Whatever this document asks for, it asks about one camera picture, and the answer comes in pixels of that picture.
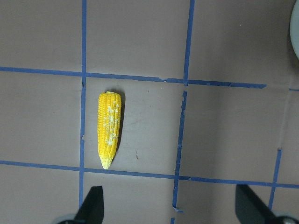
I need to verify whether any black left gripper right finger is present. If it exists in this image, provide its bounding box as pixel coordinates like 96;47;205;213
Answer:
235;184;276;224

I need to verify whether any yellow corn cob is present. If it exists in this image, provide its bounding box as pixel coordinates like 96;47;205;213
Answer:
97;91;122;170

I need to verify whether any pale green pot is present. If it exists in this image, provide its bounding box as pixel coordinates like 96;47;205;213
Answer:
290;0;299;58

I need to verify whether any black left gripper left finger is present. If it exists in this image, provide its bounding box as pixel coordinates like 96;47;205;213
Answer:
74;186;104;224

